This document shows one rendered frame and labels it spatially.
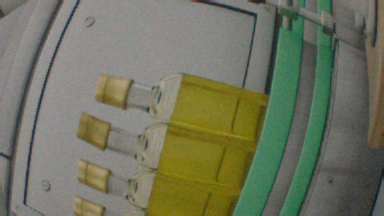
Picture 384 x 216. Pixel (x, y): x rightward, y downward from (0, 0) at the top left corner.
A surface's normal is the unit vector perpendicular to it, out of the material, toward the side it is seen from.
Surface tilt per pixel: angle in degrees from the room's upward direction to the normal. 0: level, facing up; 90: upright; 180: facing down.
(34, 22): 90
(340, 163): 90
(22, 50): 90
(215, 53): 90
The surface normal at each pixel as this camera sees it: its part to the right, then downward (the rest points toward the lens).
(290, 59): 0.01, -0.43
